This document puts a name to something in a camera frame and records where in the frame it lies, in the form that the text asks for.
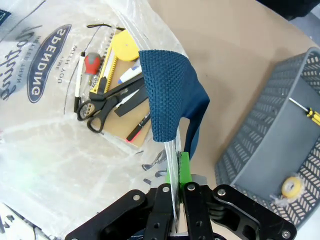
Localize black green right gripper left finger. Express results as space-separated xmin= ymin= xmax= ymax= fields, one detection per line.
xmin=64 ymin=171 xmax=176 ymax=240

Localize white black pen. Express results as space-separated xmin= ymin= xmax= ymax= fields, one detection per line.
xmin=74 ymin=51 xmax=86 ymax=113

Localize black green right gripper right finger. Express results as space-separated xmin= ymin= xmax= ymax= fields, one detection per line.
xmin=178 ymin=151 xmax=298 ymax=240

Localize brown spiral notebook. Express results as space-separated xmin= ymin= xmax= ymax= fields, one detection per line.
xmin=101 ymin=24 xmax=154 ymax=149

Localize person in dark clothing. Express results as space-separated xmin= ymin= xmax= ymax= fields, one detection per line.
xmin=262 ymin=0 xmax=320 ymax=22

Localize black scissors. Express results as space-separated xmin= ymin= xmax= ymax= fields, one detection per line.
xmin=76 ymin=73 xmax=147 ymax=134

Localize red grey stubby screwdriver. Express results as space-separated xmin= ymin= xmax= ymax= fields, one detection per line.
xmin=84 ymin=52 xmax=101 ymax=76

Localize clear printed bag blue handles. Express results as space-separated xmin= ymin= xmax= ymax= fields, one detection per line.
xmin=0 ymin=0 xmax=210 ymax=240

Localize yellow round tape measure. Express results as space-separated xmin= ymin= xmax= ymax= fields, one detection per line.
xmin=86 ymin=22 xmax=140 ymax=62

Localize grey perforated plastic basket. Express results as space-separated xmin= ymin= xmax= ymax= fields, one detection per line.
xmin=214 ymin=46 xmax=320 ymax=230

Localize black marker red tip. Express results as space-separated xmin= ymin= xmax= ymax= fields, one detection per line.
xmin=126 ymin=112 xmax=152 ymax=143

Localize yellow black utility knife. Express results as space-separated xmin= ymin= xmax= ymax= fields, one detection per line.
xmin=89 ymin=32 xmax=118 ymax=98

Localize yellow tape roll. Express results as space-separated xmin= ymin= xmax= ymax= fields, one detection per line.
xmin=269 ymin=174 xmax=305 ymax=206

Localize white correction pen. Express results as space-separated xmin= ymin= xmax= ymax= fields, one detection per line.
xmin=118 ymin=62 xmax=143 ymax=85

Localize black white folding knife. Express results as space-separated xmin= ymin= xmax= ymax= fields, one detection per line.
xmin=114 ymin=86 xmax=149 ymax=117

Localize yellow black screwdriver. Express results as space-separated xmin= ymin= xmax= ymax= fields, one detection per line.
xmin=289 ymin=97 xmax=320 ymax=121

